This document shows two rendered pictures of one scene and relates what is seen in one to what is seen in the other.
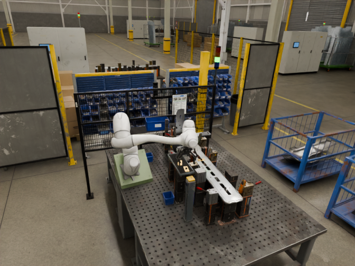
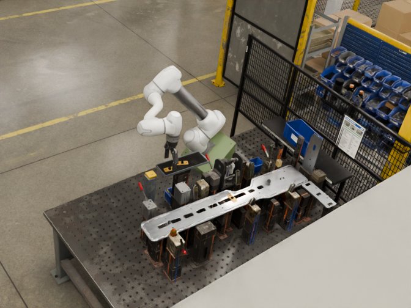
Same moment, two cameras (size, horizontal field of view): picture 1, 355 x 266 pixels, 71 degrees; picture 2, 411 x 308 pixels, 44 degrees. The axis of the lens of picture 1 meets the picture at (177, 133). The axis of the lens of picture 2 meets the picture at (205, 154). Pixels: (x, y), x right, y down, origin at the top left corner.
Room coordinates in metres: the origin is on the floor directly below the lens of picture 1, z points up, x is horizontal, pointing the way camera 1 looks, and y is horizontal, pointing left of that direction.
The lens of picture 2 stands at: (1.23, -2.77, 3.48)
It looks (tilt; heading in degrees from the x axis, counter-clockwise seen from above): 38 degrees down; 71
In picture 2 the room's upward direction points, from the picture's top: 9 degrees clockwise
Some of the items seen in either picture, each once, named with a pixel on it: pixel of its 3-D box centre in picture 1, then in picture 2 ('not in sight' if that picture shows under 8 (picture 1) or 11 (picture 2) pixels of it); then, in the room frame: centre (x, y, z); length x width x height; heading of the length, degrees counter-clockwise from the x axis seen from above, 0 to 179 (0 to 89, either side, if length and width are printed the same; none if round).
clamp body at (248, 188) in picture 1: (244, 199); (174, 256); (1.86, -0.65, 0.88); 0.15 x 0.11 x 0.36; 110
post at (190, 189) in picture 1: (189, 200); (149, 198); (1.77, -0.13, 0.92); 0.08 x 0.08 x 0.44; 20
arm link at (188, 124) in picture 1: (188, 129); (172, 123); (1.90, -0.09, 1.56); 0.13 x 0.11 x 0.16; 6
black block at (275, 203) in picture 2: (203, 158); (271, 216); (2.66, -0.34, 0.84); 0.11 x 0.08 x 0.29; 110
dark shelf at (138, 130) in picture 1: (160, 128); (304, 148); (3.12, 0.23, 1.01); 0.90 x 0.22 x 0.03; 110
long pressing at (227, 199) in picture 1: (202, 161); (230, 200); (2.33, -0.28, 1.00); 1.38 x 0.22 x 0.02; 20
